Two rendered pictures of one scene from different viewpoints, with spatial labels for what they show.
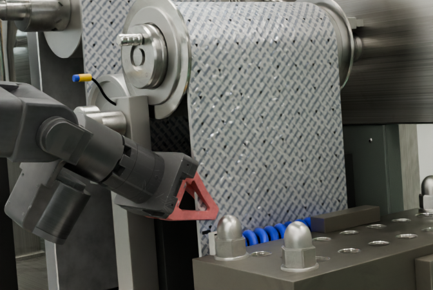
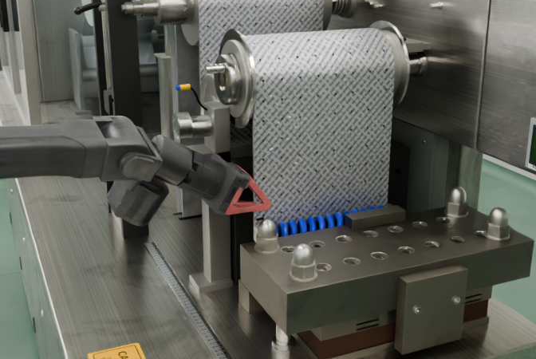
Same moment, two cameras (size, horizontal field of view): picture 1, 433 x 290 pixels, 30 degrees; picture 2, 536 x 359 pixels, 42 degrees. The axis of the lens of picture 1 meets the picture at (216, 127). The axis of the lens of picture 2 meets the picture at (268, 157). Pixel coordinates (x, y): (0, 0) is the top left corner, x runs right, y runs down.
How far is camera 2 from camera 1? 0.32 m
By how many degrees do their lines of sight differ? 19
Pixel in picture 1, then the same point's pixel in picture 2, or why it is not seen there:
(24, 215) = (116, 207)
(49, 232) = (134, 219)
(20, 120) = (105, 155)
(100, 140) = (172, 160)
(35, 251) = not seen: hidden behind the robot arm
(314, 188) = (358, 187)
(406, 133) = not seen: hidden behind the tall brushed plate
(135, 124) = (218, 129)
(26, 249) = not seen: hidden behind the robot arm
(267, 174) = (317, 176)
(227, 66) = (289, 96)
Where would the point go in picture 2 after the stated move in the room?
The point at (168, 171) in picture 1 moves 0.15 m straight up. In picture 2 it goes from (226, 182) to (223, 76)
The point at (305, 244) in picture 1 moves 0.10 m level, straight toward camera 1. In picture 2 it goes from (306, 262) to (282, 300)
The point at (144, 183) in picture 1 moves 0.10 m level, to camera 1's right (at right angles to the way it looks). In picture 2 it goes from (206, 189) to (276, 195)
